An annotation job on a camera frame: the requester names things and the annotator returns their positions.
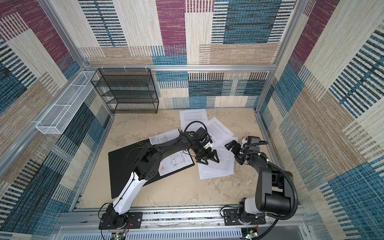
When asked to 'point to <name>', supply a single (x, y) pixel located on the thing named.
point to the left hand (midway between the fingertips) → (214, 164)
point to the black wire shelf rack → (127, 90)
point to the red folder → (120, 169)
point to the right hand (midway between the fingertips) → (228, 151)
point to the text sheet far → (187, 117)
